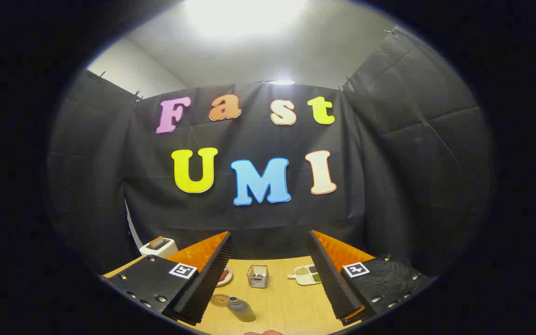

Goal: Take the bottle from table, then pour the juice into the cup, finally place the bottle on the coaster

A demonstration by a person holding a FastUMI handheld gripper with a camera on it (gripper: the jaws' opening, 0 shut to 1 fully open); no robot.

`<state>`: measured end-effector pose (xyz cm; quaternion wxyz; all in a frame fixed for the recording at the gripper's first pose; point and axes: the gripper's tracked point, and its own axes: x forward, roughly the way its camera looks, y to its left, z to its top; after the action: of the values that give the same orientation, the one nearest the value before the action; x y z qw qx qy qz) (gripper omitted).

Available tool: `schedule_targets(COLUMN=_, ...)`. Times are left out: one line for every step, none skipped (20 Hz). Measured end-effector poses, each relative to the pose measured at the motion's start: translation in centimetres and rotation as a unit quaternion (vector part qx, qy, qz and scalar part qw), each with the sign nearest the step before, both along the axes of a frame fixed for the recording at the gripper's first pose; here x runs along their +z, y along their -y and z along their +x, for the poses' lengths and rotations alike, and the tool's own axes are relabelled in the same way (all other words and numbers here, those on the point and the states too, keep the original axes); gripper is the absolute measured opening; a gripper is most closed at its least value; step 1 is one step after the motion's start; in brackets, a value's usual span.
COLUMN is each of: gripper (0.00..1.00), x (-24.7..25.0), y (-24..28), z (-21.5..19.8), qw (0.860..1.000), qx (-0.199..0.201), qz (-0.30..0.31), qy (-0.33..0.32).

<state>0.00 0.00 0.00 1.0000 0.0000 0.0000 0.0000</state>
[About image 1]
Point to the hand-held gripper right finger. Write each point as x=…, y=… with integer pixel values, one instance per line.
x=335, y=288

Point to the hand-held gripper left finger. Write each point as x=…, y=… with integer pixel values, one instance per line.
x=203, y=288

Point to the round wooden coaster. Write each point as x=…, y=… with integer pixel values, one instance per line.
x=219, y=300

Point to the silver juice bottle green label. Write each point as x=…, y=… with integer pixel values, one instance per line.
x=242, y=311

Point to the brown meat slice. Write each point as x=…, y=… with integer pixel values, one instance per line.
x=224, y=276

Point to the white round plate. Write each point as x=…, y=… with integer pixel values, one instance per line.
x=228, y=280

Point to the white divided spice dish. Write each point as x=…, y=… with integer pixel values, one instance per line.
x=306, y=275

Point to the wooden table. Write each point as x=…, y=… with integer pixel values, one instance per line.
x=286, y=307

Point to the white toaster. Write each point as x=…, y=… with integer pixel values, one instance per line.
x=165, y=251

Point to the square glass container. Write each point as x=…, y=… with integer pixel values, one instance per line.
x=257, y=277

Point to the toast slice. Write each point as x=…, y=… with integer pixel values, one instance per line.
x=157, y=242

